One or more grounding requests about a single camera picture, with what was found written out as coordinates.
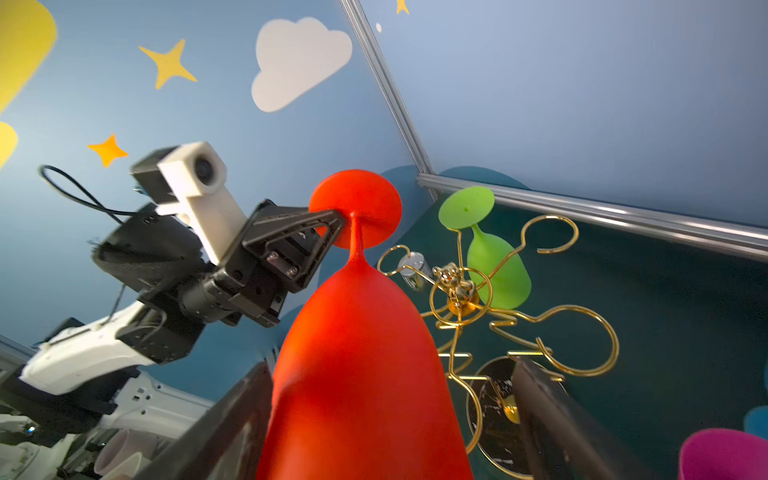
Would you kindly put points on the blue wine glass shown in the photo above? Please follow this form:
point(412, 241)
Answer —
point(756, 422)

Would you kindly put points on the back frame bar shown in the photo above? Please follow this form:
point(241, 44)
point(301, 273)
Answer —
point(718, 236)

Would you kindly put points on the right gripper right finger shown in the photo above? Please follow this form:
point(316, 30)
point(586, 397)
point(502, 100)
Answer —
point(561, 439)

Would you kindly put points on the pink wine glass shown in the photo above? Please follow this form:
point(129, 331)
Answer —
point(723, 454)

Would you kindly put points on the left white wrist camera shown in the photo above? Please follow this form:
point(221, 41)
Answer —
point(189, 181)

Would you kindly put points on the left frame post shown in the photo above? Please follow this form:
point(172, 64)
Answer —
point(366, 36)

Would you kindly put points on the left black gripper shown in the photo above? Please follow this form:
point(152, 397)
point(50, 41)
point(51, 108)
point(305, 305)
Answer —
point(277, 252)

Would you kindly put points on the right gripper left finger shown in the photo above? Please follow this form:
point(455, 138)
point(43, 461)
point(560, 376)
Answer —
point(227, 441)

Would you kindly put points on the silver tin can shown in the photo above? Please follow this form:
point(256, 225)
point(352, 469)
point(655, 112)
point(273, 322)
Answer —
point(414, 270)

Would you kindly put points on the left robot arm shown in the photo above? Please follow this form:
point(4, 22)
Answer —
point(92, 375)

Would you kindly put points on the green wine glass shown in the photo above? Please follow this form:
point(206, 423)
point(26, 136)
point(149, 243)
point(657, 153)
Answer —
point(466, 208)

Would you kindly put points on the gold wire glass rack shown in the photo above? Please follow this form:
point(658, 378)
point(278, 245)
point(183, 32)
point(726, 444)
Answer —
point(469, 294)

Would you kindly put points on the red wine glass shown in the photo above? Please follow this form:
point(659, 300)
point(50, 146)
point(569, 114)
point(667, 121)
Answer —
point(359, 390)

